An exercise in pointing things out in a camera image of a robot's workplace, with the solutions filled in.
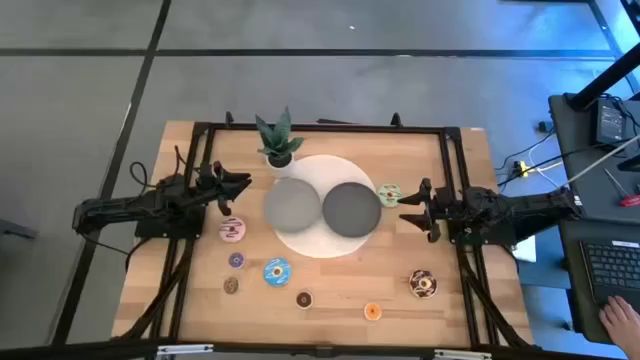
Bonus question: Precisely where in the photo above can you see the dark grey side desk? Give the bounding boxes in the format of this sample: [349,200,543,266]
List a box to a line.
[548,92,640,346]

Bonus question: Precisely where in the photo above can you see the dark grey plate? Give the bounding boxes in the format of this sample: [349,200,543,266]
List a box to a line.
[322,181,383,239]

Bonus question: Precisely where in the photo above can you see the light grey plate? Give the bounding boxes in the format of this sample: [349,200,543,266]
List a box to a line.
[263,178,322,234]

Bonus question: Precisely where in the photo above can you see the green plant in white pot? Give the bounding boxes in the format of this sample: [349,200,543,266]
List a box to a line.
[254,105,305,180]

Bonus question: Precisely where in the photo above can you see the large chocolate donut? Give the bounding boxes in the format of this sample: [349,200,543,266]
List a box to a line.
[408,269,439,299]

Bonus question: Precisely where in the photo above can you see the white paper sheet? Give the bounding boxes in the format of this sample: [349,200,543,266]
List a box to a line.
[512,234,538,263]

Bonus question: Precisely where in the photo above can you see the white cable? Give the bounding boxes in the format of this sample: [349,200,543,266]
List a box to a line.
[567,133,640,187]

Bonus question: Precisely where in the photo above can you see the red handled screwdriver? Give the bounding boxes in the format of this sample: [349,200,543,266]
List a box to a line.
[603,168,640,208]

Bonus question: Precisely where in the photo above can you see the black slanted pole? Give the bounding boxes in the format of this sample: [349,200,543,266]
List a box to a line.
[569,42,640,111]

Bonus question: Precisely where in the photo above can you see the large mint green donut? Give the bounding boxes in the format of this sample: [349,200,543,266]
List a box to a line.
[377,183,404,209]

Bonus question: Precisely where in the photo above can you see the person's hand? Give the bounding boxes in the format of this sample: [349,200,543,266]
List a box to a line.
[598,295,640,360]

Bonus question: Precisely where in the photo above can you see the black aluminium table frame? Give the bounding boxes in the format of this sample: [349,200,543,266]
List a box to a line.
[112,110,541,351]

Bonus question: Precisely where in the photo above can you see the round white placemat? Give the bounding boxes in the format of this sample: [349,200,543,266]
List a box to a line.
[272,153,377,260]

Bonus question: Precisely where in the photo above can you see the large pink donut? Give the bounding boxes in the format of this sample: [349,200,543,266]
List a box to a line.
[218,216,247,244]

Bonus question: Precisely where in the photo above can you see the silver metal bracket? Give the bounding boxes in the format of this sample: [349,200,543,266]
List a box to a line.
[156,343,215,357]
[433,348,494,360]

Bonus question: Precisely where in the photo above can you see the black rig crossbar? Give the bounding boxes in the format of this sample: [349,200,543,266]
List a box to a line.
[0,338,640,360]

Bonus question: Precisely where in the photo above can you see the black laptop keyboard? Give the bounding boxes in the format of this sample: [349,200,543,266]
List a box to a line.
[579,238,640,314]

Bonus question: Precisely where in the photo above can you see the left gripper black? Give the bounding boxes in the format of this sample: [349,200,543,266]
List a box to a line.
[196,160,253,218]

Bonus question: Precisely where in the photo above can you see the large blue donut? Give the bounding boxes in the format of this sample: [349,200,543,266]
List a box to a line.
[263,257,293,289]

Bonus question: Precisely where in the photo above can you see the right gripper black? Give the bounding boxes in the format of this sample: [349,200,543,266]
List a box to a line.
[397,178,465,245]

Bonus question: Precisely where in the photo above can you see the dark grey floor object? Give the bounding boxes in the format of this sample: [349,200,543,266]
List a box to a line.
[0,218,39,241]

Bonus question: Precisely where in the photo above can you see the black power adapter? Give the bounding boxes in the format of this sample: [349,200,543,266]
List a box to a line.
[595,98,626,146]

